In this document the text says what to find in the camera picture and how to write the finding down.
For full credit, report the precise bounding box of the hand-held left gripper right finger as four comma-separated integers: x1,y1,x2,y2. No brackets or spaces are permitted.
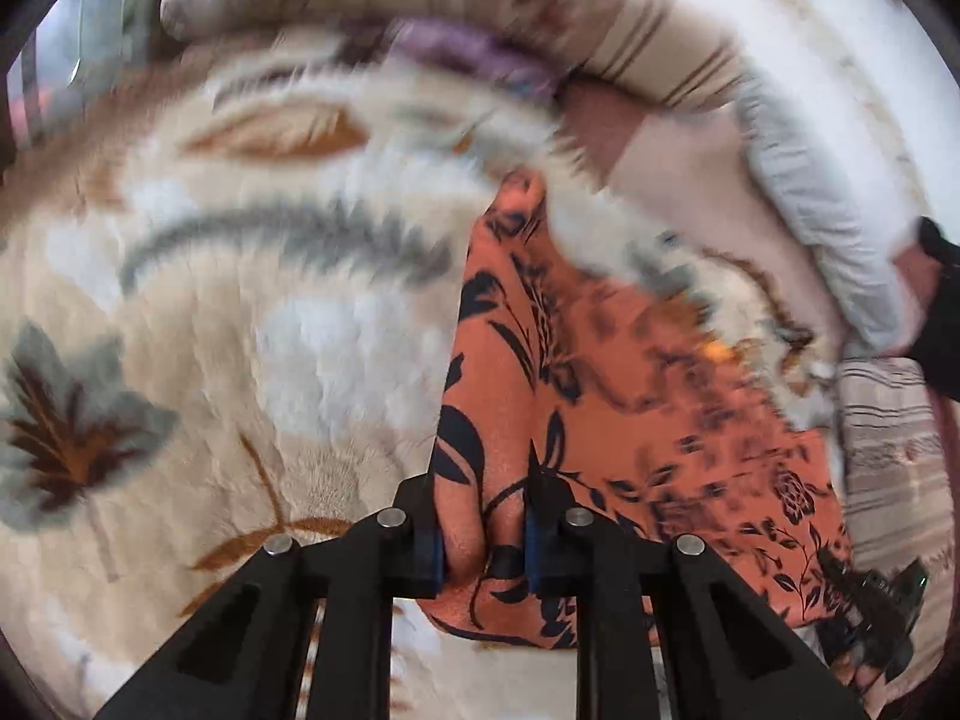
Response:
524,475,871,720

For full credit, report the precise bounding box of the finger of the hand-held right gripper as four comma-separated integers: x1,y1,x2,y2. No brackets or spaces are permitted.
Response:
816,546,871,616

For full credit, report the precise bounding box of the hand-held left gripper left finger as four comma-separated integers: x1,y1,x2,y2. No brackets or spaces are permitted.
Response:
97,475,445,720

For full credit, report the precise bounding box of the orange black floral garment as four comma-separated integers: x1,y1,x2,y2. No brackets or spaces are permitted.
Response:
427,169,856,650

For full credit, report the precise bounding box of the beige striped pillow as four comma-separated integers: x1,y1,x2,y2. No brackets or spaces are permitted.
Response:
832,356,960,691

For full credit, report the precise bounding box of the black cloth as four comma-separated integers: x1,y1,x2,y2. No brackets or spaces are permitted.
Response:
900,217,960,398

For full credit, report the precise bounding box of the beige leaf-print fleece blanket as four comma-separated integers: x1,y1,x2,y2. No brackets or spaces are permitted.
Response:
0,22,841,720

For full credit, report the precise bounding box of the grey pillow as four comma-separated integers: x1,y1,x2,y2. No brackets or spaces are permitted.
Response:
739,75,905,353

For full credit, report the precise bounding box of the pink brown bedsheet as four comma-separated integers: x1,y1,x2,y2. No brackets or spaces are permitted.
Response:
562,79,931,361

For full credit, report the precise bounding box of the purple cloth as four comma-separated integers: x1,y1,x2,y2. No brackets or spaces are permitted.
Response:
390,19,563,102

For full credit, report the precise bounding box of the window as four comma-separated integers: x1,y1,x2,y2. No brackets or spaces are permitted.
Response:
7,0,166,151

